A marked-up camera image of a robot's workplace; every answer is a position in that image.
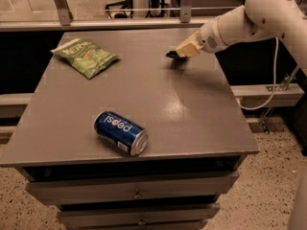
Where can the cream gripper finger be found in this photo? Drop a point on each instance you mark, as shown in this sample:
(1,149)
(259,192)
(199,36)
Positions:
(189,48)

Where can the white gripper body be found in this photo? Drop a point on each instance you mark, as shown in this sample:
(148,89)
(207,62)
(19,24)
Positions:
(207,39)

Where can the black office chair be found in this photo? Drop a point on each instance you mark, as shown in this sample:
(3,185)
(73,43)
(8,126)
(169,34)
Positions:
(119,9)

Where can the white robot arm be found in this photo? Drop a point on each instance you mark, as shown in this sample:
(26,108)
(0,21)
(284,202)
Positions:
(254,21)

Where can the grey drawer cabinet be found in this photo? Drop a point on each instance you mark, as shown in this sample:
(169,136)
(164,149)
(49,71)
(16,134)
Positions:
(149,144)

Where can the black rxbar chocolate bar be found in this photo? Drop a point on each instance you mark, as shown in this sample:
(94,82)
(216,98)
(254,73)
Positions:
(175,55)

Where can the green jalapeno chip bag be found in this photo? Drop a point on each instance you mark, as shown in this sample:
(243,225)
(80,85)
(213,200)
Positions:
(85,56)

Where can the metal railing frame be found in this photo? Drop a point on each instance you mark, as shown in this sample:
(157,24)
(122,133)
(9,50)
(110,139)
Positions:
(68,15)

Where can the blue pepsi can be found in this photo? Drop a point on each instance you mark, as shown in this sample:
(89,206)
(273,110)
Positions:
(123,133)

